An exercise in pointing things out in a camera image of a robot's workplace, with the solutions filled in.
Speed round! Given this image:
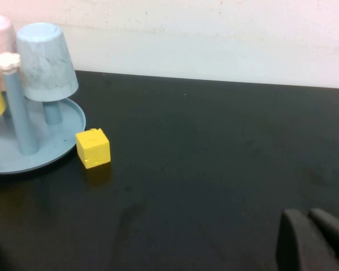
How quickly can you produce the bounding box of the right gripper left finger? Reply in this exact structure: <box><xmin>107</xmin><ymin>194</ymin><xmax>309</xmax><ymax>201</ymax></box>
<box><xmin>275</xmin><ymin>208</ymin><xmax>339</xmax><ymax>271</ymax></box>

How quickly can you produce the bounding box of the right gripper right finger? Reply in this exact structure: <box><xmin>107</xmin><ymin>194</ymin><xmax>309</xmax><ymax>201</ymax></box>
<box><xmin>307</xmin><ymin>208</ymin><xmax>339</xmax><ymax>270</ymax></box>

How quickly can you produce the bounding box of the blue cup stand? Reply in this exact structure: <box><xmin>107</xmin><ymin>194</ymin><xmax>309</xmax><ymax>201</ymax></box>
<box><xmin>0</xmin><ymin>52</ymin><xmax>87</xmax><ymax>175</ymax></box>

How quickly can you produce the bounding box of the blue cup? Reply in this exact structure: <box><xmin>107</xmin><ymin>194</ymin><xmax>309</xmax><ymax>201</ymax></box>
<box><xmin>16</xmin><ymin>22</ymin><xmax>79</xmax><ymax>102</ymax></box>

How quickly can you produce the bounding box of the pink cup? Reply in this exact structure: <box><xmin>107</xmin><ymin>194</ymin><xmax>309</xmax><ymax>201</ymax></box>
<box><xmin>0</xmin><ymin>14</ymin><xmax>17</xmax><ymax>93</ymax></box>

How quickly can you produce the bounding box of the yellow foam cube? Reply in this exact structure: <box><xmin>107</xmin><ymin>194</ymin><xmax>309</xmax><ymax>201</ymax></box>
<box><xmin>75</xmin><ymin>127</ymin><xmax>111</xmax><ymax>170</ymax></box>

